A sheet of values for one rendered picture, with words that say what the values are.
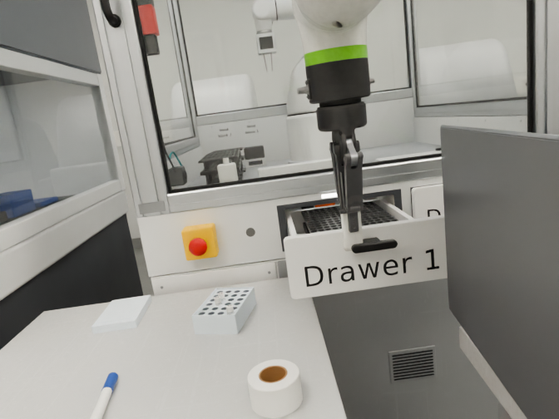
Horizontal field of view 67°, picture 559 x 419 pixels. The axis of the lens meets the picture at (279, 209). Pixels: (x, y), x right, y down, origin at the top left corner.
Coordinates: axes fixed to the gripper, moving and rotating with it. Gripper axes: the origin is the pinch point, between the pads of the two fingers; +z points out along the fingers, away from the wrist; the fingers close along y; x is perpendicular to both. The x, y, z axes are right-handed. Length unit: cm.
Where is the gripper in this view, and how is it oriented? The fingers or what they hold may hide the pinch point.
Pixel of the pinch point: (352, 229)
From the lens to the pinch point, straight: 70.4
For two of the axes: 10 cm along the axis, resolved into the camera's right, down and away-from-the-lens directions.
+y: 0.7, 2.4, -9.7
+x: 9.9, -1.5, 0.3
